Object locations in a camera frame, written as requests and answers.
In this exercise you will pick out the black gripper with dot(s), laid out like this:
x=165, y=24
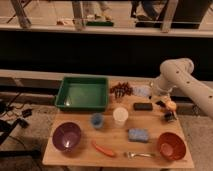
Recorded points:
x=168, y=115

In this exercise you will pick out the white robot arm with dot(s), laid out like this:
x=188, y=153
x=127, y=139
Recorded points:
x=177, y=72

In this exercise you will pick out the white plastic cup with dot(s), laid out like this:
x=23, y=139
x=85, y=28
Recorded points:
x=120, y=116

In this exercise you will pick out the blue metal cup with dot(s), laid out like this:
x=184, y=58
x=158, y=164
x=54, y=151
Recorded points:
x=97, y=120

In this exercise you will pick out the red-brown bowl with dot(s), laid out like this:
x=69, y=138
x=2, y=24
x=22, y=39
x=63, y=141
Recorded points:
x=171, y=146

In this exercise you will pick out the black rectangular block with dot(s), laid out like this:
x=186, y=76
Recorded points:
x=143, y=106

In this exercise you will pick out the blue-white cloth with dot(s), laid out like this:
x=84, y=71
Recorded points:
x=142, y=91

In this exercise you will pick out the blue sponge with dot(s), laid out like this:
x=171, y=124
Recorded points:
x=138, y=135

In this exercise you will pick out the bunch of dark grapes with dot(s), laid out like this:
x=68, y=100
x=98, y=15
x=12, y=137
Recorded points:
x=121, y=89

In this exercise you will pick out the orange carrot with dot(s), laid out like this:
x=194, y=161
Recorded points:
x=103, y=150

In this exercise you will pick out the green plastic tray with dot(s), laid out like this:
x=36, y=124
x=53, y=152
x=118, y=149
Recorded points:
x=82, y=94

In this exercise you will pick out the purple bowl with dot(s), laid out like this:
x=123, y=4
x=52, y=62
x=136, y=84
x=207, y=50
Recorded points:
x=66, y=136

